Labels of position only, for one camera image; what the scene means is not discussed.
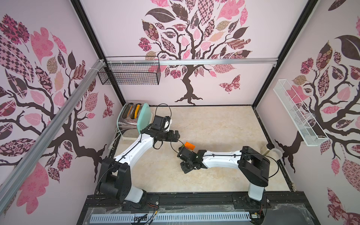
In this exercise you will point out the white wire shelf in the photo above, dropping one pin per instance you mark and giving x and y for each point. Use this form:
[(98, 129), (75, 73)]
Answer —
[(293, 99)]

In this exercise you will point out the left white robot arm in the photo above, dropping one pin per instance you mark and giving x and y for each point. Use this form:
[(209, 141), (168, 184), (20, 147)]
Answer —
[(115, 173)]

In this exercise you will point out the aluminium rail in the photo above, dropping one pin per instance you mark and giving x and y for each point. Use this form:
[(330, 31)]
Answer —
[(17, 177), (199, 61)]

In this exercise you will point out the mint green toaster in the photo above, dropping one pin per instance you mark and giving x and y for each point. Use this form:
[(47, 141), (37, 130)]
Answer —
[(133, 118)]

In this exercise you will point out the black wire basket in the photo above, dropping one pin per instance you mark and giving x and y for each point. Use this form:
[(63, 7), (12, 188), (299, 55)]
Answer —
[(131, 70)]

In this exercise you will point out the aluminium rail left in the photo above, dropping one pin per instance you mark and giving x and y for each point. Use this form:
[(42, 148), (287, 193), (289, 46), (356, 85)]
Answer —
[(17, 177)]

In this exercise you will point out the aluminium rail back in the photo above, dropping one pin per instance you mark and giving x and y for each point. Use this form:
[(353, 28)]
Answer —
[(199, 61)]

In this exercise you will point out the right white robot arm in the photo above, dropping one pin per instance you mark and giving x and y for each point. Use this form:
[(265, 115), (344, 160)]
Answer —
[(254, 166)]

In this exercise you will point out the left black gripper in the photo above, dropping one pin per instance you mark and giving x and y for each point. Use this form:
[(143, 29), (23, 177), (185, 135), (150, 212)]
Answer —
[(169, 137)]

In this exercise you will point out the white slotted cable duct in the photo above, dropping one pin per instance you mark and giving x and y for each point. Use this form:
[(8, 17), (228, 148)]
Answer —
[(127, 218)]

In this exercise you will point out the clear plastic cup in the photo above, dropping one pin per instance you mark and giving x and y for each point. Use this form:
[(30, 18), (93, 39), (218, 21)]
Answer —
[(271, 151)]

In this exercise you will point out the orange lego brick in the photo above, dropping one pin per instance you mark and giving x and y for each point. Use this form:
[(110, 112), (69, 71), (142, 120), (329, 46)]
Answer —
[(189, 146)]

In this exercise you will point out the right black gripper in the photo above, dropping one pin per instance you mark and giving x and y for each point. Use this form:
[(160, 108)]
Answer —
[(183, 153)]

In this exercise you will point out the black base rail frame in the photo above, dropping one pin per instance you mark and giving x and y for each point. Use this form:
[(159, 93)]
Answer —
[(276, 207)]

